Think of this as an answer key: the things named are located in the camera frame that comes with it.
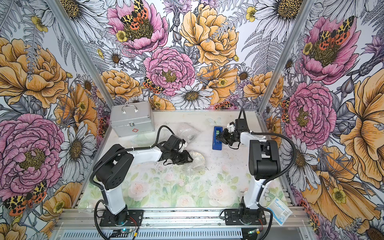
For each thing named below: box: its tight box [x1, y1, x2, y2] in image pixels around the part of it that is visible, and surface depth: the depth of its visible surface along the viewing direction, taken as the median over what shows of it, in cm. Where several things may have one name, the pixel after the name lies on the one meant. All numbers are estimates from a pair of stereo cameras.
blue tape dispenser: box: [212, 126, 224, 151], surface depth 101 cm
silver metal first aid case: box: [109, 101, 155, 138], surface depth 101 cm
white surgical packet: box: [266, 196, 293, 227], surface depth 78 cm
